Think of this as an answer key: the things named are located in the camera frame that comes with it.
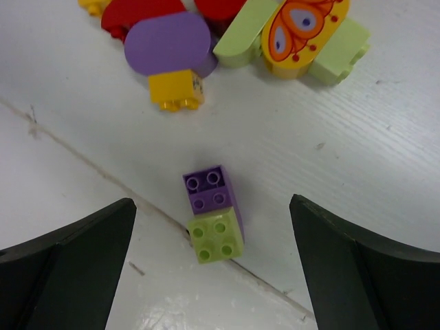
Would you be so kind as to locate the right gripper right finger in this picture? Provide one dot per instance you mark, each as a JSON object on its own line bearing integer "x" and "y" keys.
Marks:
{"x": 358, "y": 279}

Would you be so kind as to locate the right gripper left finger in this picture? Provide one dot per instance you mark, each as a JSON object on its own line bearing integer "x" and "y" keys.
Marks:
{"x": 67, "y": 278}

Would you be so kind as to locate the light green square lego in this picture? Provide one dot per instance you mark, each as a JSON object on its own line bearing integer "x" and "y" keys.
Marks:
{"x": 216, "y": 236}

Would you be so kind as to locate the purple patterned lego brick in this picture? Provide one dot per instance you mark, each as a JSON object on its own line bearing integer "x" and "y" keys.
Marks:
{"x": 211, "y": 189}

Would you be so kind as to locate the small orange lego piece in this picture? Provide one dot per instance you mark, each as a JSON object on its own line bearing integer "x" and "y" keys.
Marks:
{"x": 175, "y": 90}

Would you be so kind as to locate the light green wedge lego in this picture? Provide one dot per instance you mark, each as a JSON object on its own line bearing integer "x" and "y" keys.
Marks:
{"x": 342, "y": 51}

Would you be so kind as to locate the purple rounded lego piece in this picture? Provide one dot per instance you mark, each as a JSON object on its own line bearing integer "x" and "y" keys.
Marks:
{"x": 171, "y": 43}

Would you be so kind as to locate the dark red lego brick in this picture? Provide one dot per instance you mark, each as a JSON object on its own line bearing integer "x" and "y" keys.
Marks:
{"x": 121, "y": 15}

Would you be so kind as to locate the yellow lego brick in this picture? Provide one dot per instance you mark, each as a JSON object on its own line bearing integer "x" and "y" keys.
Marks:
{"x": 94, "y": 8}

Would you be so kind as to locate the orange patterned lego piece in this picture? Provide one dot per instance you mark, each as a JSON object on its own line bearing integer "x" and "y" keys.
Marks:
{"x": 297, "y": 31}

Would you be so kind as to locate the light green curved lego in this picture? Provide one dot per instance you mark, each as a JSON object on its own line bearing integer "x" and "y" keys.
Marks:
{"x": 241, "y": 42}

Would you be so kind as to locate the red rounded lego brick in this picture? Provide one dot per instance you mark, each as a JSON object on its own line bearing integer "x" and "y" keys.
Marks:
{"x": 219, "y": 13}

